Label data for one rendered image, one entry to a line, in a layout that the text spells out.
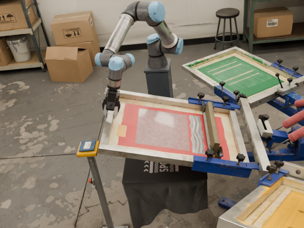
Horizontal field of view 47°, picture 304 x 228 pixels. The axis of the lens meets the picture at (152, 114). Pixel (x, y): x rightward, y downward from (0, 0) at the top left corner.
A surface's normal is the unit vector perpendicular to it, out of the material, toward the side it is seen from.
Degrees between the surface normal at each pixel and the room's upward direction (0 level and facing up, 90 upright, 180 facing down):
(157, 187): 93
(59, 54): 48
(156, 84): 90
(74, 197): 0
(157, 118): 15
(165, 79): 90
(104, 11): 90
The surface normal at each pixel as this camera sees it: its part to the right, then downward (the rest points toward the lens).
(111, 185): -0.11, -0.82
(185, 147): 0.15, -0.81
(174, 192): -0.07, 0.64
